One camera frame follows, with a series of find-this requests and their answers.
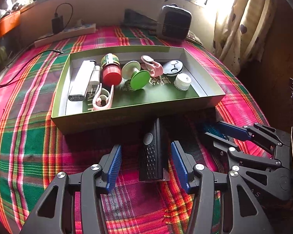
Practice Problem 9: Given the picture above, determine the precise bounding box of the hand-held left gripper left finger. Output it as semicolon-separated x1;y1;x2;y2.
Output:
20;144;122;234

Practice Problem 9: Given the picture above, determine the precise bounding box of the grey patterned cloth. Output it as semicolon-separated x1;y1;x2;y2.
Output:
186;30;205;47

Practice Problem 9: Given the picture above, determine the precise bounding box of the pale pink clip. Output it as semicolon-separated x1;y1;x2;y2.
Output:
92;83;115;111

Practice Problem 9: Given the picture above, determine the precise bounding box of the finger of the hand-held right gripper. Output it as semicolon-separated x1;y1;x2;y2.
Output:
205;132;287;170
217;121;291;152

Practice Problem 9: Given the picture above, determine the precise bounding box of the black looped charger cable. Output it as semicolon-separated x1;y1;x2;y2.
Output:
54;3;74;30

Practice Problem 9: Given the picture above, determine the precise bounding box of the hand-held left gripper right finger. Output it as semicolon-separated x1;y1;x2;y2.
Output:
171;141;275;234

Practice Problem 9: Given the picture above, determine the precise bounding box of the pile of clutter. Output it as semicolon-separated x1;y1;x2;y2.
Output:
0;0;22;21

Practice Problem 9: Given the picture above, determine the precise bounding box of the pink clip with oval pad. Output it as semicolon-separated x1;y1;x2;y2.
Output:
141;55;164;77

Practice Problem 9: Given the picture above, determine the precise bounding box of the black charger adapter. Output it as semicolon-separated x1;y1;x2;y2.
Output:
51;16;64;34

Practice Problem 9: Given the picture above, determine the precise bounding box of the green and white spool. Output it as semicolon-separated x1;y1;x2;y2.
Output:
121;61;150;91

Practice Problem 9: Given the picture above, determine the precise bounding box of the small white bottle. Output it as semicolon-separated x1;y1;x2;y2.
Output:
174;73;192;91

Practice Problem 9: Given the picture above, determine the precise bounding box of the pink green plaid blanket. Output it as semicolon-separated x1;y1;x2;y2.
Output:
0;26;271;234

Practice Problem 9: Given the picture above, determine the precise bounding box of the round black and white disc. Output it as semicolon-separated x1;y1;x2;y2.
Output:
163;60;184;76

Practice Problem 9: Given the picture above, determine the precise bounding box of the orange tray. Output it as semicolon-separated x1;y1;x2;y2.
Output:
0;11;21;45

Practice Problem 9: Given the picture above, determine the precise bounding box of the silver rectangular gadget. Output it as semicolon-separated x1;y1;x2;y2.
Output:
68;60;97;102

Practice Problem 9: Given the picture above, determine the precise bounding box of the cream heart-print curtain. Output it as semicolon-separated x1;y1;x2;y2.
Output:
212;0;277;65

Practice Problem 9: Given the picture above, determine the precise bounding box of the green cardboard box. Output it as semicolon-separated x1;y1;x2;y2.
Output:
51;45;226;135

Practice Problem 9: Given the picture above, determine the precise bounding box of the white power strip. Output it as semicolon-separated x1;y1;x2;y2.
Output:
34;23;97;48

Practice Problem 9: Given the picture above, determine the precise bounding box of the red-capped brown bottle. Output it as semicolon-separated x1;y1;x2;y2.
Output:
101;54;122;86

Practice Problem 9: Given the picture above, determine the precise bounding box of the clear plastic container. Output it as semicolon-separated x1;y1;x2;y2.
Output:
0;36;14;66

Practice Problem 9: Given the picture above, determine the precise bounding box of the white plug charger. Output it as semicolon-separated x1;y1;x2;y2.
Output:
88;65;102;93

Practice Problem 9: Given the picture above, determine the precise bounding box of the black rectangular gadget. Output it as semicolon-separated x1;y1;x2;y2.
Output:
139;118;171;182

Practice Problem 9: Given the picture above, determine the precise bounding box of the black portable heater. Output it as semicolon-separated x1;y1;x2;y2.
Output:
156;4;192;41

